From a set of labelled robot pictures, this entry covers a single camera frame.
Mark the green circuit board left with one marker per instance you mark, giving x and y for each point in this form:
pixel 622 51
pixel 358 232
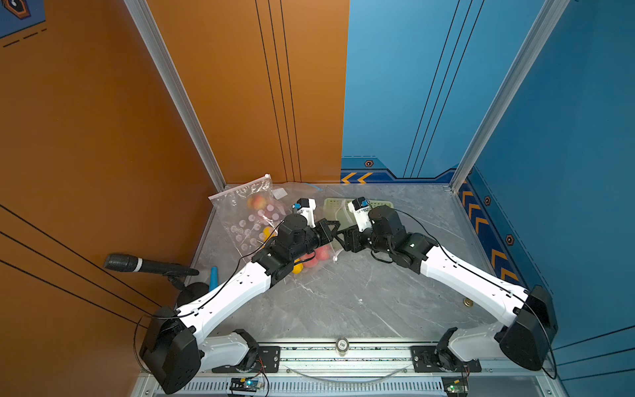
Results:
pixel 246 385

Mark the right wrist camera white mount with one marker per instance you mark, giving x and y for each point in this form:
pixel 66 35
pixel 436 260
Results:
pixel 360 208

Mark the round silver knob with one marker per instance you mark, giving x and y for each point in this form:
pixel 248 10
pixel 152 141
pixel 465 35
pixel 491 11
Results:
pixel 342 346

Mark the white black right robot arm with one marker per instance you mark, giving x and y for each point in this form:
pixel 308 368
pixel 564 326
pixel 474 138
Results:
pixel 525 323

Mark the blue handheld microphone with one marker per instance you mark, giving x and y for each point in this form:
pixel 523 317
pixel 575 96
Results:
pixel 213 278

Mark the clear zip-top bag blue zipper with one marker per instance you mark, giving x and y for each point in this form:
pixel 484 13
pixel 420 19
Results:
pixel 288 193

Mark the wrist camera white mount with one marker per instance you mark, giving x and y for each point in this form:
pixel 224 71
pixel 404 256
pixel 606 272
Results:
pixel 306 208
pixel 360 208

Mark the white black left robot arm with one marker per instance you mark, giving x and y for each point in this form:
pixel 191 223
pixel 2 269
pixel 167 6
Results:
pixel 177 344

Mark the green perforated plastic basket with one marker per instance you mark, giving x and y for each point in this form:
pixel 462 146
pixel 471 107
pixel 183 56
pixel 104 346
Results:
pixel 336 209

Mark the aluminium corner post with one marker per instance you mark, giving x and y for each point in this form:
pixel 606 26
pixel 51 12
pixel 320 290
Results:
pixel 538 35
pixel 150 33

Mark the pink-trimmed bag of bags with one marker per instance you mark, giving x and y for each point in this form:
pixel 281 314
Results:
pixel 301 238

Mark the clear zip-top bag pink zipper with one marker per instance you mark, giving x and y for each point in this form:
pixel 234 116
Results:
pixel 243 224

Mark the black microphone on stand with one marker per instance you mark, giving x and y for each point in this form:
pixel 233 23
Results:
pixel 175 273

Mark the plain yellow peach with leaf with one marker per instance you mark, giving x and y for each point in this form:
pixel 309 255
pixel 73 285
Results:
pixel 267 232

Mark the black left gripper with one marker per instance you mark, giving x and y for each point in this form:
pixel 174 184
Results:
pixel 322 231

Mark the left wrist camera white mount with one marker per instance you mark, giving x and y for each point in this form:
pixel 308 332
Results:
pixel 306 208

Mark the aluminium corner post right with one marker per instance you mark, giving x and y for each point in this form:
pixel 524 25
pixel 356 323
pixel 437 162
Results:
pixel 538 35

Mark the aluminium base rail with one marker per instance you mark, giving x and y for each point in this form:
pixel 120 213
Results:
pixel 371 367

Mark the green circuit board right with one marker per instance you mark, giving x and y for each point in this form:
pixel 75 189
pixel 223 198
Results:
pixel 455 387

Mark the pink basket peach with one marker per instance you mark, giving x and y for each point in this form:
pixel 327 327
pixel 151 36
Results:
pixel 324 253
pixel 310 260

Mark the green circuit board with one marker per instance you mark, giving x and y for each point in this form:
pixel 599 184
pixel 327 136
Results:
pixel 455 387
pixel 246 385

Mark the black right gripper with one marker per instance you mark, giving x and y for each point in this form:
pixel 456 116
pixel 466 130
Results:
pixel 351 236

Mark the aluminium corner post left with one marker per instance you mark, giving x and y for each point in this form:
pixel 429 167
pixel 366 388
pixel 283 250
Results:
pixel 150 33

